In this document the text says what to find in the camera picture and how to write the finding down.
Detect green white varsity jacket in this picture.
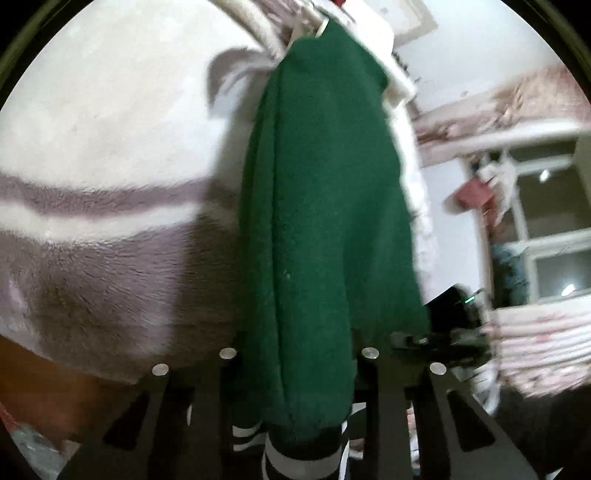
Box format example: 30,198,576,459
235,21,429,479

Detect black device beside bed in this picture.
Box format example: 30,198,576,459
392,283,493,384

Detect floral pink curtain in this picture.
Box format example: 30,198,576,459
415,64,590,396

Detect white framed window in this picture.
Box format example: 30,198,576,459
476,135,590,308

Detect small red hanging item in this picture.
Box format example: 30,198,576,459
454,178,494,211

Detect white grey floral blanket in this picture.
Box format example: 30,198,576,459
0,0,440,386

